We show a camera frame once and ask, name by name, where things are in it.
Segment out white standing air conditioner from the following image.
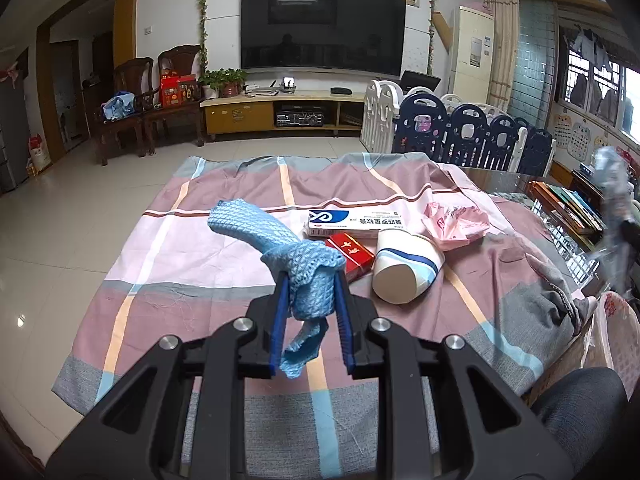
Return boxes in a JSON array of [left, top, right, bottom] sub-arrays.
[[447, 6, 496, 106]]

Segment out navy play fence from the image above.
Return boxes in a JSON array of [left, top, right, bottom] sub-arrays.
[[392, 94, 557, 177]]

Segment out black monitor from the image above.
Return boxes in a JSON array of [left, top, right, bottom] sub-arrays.
[[399, 70, 442, 95]]

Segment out white medicine box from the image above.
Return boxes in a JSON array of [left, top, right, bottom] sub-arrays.
[[303, 207, 411, 239]]

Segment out plaid pink grey blanket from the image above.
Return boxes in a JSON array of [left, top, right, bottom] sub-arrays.
[[51, 152, 598, 480]]

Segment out potted green plant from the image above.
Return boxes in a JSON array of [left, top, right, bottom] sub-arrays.
[[198, 68, 248, 99]]

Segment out row of books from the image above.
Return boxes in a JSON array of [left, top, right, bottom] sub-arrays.
[[527, 170, 608, 241]]

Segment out dark wooden chair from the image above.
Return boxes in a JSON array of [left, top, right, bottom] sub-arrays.
[[142, 45, 206, 156], [90, 56, 153, 166]]

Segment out pink plastic bag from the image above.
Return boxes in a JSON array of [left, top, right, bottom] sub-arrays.
[[421, 201, 491, 252]]

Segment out white play fence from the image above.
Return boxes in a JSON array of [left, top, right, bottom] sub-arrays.
[[361, 79, 528, 173]]

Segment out red gift box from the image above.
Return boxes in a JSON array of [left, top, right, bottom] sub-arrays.
[[159, 75, 198, 108]]

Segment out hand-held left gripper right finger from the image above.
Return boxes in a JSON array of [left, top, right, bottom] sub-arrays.
[[334, 272, 576, 480]]

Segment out beige curtain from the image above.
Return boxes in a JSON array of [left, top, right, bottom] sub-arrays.
[[481, 0, 521, 111]]

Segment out red cigarette box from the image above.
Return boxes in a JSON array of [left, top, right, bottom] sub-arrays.
[[325, 232, 376, 281]]

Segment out grey refrigerator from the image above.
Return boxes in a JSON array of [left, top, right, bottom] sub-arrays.
[[0, 80, 31, 193]]

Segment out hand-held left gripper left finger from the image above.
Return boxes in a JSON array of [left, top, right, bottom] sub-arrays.
[[45, 272, 291, 480]]

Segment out wooden television cabinet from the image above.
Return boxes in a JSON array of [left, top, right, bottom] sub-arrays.
[[200, 91, 368, 142]]

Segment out blue knitted cloth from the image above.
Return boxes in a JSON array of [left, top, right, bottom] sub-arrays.
[[207, 199, 347, 378]]

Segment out white blue paper cup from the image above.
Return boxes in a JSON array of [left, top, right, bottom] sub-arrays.
[[371, 228, 446, 305]]

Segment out person's leg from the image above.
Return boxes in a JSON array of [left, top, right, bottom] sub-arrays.
[[530, 367, 631, 480]]

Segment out white wall charts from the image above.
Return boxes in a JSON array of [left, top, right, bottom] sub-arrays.
[[552, 114, 593, 161]]

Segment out green ivy garland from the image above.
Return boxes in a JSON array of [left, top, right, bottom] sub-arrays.
[[197, 0, 211, 73], [426, 0, 438, 76]]

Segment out clear plastic bottle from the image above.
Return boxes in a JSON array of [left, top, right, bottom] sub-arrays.
[[592, 146, 632, 266]]

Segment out large black television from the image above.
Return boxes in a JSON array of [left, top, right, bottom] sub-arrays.
[[240, 0, 407, 78]]

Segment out red white bag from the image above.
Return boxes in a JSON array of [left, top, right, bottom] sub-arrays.
[[27, 133, 52, 171]]

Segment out black audio receiver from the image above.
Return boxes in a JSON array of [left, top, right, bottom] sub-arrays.
[[275, 110, 325, 127]]

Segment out blue cloth bundle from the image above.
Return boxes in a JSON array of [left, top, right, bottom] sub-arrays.
[[101, 92, 137, 121]]

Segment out hanging clothes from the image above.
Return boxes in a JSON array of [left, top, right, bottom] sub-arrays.
[[570, 30, 617, 73]]

